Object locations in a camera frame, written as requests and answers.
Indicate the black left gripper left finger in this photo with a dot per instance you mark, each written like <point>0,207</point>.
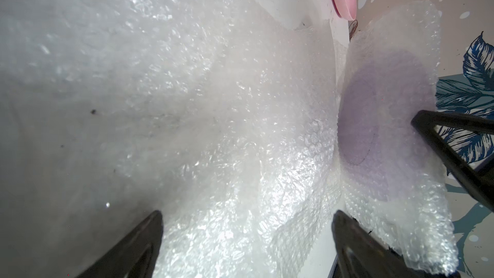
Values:
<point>133,256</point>

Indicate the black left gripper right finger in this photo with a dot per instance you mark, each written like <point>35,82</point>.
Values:
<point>360,255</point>

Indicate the purple plate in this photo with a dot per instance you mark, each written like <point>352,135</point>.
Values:
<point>382,154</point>

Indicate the clear bubble wrap sheet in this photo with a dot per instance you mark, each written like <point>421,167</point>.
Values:
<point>417,225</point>
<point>220,114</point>

